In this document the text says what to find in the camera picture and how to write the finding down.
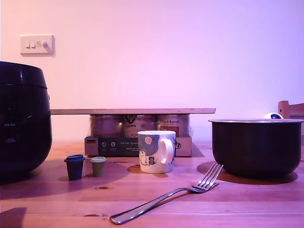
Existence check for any can with pink label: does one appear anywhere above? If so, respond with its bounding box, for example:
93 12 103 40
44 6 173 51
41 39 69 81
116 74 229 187
89 114 124 138

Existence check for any white round security camera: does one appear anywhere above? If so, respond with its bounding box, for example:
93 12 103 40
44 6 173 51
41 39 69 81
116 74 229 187
263 113 285 120

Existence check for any can with black logo label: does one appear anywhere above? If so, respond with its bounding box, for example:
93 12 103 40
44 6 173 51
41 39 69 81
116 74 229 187
123 114 157 138

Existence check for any wooden shelf board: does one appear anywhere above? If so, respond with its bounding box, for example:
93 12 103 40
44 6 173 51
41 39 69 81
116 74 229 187
50 108 217 115

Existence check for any cardboard tray with dark print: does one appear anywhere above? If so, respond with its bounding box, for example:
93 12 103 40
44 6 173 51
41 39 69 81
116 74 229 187
85 136 192 158

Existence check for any silver metal fork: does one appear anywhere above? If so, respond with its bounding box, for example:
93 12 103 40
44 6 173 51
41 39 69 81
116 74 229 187
109 163 224 225

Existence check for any small dark blue lidded cup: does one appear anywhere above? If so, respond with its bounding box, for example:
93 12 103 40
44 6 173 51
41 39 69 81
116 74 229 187
64 154 86 181

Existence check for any black Philips rice cooker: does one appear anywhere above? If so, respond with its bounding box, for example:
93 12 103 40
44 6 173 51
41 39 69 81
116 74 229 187
0 61 53 185

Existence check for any white mug with cartoon print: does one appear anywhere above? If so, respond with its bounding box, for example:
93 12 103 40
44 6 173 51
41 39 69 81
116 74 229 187
137 130 177 174

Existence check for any can with red label patch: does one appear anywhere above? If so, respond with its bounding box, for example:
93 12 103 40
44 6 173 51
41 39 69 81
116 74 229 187
156 114 191 138

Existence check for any white wall light switch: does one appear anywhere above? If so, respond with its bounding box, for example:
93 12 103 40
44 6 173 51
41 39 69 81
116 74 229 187
19 34 56 57

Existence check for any small green lidded cup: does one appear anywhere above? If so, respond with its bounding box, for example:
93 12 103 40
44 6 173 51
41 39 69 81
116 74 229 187
90 156 107 177

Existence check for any wooden chair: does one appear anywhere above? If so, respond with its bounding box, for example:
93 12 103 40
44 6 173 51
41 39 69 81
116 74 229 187
278 100 304 120

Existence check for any dark rice cooker pot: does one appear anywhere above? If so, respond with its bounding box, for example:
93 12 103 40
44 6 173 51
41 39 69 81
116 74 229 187
208 118 304 179

